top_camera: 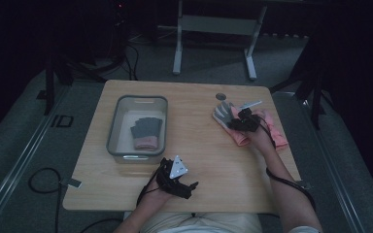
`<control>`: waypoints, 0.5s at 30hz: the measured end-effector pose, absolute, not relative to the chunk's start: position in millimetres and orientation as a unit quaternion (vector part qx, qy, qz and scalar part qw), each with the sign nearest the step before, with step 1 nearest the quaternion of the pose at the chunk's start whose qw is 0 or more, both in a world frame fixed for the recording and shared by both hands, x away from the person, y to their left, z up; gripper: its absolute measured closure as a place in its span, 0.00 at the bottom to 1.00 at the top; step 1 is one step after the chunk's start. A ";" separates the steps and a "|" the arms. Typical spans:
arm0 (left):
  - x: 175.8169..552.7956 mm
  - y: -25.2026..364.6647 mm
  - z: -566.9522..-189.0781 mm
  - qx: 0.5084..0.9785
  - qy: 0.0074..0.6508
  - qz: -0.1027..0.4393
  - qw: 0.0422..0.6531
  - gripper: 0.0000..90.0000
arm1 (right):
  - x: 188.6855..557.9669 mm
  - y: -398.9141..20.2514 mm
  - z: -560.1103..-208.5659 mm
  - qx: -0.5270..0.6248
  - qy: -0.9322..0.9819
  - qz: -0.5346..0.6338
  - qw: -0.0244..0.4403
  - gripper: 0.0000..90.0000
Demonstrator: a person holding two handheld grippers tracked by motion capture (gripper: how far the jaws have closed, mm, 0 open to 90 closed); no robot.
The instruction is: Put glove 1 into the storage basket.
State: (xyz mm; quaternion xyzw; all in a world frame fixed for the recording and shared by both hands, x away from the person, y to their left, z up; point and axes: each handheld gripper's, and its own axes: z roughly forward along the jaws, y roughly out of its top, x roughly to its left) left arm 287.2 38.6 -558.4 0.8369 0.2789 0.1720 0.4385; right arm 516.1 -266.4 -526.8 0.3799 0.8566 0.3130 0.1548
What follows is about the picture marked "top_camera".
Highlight hand-held gripper cable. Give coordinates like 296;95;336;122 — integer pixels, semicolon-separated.
256;116;318;213
136;166;163;208

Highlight person's left hand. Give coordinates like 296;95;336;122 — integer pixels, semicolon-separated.
142;182;175;209

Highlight person's right hand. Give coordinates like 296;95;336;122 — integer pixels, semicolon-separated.
247;127;277;155

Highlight left hand-held gripper cable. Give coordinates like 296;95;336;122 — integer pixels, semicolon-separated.
136;166;163;208

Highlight white metal desk frame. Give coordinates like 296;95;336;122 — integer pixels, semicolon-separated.
172;0;268;82

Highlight metal table bracket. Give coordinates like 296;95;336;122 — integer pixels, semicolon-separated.
59;178;83;189

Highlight metal floor rail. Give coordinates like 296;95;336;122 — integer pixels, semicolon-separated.
0;84;72;227
271;90;368;233

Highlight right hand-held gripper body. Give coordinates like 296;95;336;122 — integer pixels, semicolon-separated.
238;100;263;133

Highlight black floor cable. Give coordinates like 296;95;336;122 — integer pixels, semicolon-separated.
28;167;63;233
80;217;124;233
122;42;141;82

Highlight person's white shirt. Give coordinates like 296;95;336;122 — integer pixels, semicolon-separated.
161;223;251;233

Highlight grey plastic bin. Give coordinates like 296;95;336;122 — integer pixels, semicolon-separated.
106;94;169;165

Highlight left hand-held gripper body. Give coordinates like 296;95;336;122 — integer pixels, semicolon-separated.
154;154;193;200

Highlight pink padded glove grey palm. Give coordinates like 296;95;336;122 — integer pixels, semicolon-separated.
212;100;251;148

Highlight grey knitted glove pink cuff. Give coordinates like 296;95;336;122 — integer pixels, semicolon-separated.
129;116;164;152

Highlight right hand-held gripper cable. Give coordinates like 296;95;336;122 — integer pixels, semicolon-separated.
256;116;318;213

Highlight pink padded glove cartoon print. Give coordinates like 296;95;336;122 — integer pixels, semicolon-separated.
260;109;289;150

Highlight person's beige trousers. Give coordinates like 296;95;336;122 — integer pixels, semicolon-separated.
139;212;264;233

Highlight black tripod stand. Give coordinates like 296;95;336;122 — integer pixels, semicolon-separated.
270;32;338;130
35;48;127;116

